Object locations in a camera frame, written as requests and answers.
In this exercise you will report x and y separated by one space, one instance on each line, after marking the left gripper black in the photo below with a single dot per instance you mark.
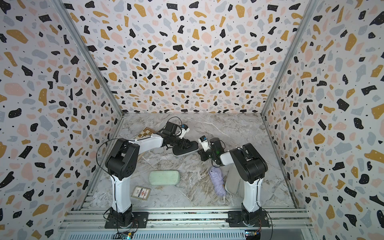
183 145

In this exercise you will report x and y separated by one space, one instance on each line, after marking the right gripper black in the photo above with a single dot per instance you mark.
202 154

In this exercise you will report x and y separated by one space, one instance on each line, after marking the mint green zippered sleeve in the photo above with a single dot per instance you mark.
164 178

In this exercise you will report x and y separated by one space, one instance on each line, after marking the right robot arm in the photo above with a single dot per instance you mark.
250 165

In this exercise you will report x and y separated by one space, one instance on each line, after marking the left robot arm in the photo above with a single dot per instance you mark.
122 160

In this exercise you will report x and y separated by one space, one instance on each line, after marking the lilac folded umbrella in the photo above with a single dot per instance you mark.
217 179

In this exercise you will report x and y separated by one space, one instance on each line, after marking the wooden chessboard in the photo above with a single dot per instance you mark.
146 133

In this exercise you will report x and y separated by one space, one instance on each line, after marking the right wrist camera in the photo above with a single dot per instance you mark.
204 143

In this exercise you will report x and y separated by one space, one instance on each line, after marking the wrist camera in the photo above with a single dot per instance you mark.
204 143
184 130

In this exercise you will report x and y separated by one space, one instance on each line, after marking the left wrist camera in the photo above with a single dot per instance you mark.
184 130

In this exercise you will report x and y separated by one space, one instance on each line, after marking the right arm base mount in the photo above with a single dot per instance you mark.
247 220

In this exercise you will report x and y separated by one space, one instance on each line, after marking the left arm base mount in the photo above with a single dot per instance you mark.
126 220

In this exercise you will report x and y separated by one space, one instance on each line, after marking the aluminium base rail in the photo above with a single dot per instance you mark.
203 223

